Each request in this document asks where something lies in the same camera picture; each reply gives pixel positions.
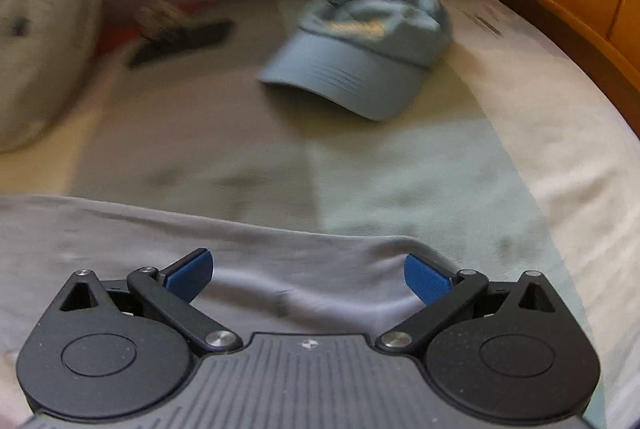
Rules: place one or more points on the grey cat-face cushion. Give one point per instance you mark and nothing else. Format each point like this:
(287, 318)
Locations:
(45, 59)

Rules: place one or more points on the red cloth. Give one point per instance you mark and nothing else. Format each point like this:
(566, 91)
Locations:
(112, 41)

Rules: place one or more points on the grey pants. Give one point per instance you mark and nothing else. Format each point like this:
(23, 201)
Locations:
(300, 269)

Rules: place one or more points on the blue cap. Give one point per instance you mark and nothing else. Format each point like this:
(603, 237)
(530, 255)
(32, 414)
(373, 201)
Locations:
(360, 74)

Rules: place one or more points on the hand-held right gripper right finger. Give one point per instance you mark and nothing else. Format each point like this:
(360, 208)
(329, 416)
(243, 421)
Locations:
(425, 277)

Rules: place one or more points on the bed with patchwork sheet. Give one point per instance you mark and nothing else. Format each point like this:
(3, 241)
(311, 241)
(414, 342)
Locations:
(400, 169)

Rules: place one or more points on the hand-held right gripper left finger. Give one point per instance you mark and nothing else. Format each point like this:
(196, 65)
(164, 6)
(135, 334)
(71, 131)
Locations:
(190, 275)

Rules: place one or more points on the black phone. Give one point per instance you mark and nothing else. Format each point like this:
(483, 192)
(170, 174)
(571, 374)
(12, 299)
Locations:
(200, 36)

